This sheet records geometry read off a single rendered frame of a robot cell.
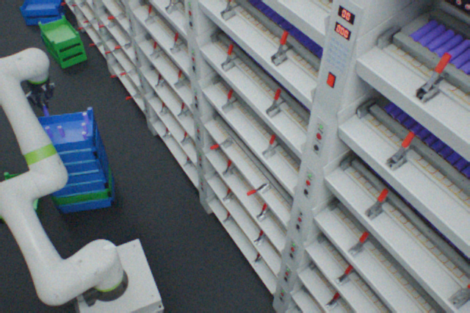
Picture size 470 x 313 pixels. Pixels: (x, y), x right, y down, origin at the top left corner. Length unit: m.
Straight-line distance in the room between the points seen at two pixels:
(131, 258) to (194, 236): 0.55
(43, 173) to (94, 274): 0.45
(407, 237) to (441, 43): 0.46
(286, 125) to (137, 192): 1.39
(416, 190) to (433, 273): 0.22
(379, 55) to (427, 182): 0.28
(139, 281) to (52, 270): 0.37
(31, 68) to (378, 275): 1.41
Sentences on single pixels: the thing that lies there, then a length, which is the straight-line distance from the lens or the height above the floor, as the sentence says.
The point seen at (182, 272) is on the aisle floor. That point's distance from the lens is 2.22.
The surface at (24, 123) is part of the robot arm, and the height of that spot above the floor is 0.85.
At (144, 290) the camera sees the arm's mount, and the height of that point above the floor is 0.37.
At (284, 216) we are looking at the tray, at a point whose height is 0.69.
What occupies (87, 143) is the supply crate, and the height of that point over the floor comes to 0.51.
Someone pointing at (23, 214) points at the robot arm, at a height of 0.67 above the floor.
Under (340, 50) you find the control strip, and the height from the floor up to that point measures 1.45.
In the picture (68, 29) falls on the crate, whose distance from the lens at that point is 3.62.
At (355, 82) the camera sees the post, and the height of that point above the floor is 1.38.
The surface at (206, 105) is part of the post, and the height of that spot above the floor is 0.78.
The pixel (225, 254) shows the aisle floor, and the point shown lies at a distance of 2.25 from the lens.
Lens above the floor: 1.97
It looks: 49 degrees down
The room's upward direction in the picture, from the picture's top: 1 degrees clockwise
